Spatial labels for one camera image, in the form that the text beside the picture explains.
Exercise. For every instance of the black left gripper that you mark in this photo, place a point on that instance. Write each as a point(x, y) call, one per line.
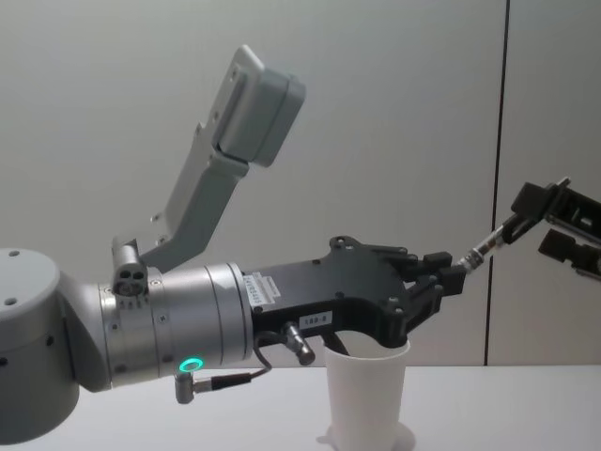
point(328, 286)

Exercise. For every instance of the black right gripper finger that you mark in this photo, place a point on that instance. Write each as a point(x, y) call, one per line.
point(530, 202)
point(563, 244)

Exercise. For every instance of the thin silver black rod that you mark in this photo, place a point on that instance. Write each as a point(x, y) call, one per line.
point(488, 246)

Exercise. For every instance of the grey silver left robot arm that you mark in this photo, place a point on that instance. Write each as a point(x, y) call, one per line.
point(33, 310)

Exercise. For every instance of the white paper cup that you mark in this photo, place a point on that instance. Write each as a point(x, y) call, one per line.
point(366, 394)

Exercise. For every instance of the white table cloth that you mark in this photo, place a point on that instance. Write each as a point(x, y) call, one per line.
point(493, 409)

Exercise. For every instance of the white plastic cup stand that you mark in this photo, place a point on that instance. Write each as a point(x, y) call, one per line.
point(326, 434)

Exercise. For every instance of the plain pale wall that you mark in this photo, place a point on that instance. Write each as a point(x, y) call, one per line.
point(399, 117)

